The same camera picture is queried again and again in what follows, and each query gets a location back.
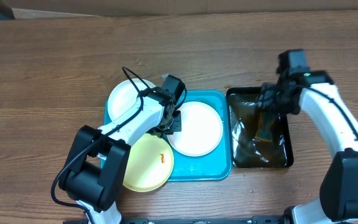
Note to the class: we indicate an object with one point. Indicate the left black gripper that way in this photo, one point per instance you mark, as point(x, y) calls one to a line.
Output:
point(177, 127)

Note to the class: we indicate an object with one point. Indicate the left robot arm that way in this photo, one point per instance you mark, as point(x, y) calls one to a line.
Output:
point(94, 170)

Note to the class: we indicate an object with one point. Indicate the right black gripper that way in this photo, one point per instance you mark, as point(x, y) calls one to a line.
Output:
point(270, 102)

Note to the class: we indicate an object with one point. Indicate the green yellow sponge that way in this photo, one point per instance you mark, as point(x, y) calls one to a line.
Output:
point(266, 122)

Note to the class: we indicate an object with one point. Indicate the black water tray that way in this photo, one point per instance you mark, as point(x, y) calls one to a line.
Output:
point(247, 152)

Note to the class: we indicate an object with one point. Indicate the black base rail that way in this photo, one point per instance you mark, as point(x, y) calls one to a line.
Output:
point(263, 219)

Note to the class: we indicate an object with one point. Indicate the white plate with stain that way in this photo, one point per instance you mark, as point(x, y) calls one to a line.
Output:
point(201, 130)

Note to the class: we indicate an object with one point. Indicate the yellow plate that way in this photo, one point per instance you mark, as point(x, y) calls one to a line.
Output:
point(150, 164)

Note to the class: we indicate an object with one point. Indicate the cardboard panel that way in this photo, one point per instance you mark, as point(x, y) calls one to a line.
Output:
point(178, 7)

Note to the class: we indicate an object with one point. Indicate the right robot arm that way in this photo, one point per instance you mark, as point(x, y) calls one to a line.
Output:
point(338, 194)

